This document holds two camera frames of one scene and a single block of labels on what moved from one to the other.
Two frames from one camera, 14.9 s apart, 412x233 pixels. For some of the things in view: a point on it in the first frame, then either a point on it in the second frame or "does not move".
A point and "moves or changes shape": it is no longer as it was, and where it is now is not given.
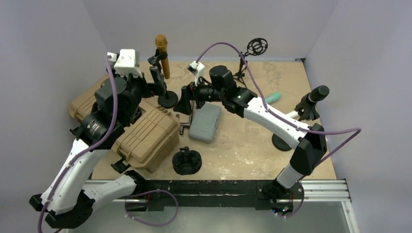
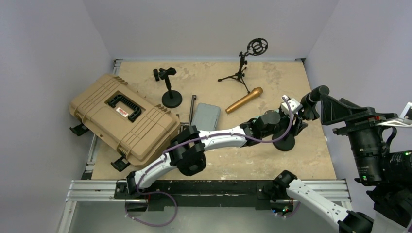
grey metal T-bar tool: [187, 124] does not move
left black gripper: [149, 88] to [297, 124]
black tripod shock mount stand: [255, 46] does not move
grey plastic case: [204, 122] does not move
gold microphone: [161, 41] moves or changes shape
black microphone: [317, 93] does not move
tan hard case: [149, 137] does not move
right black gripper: [183, 105] to [331, 109]
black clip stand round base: [168, 100] moves or changes shape
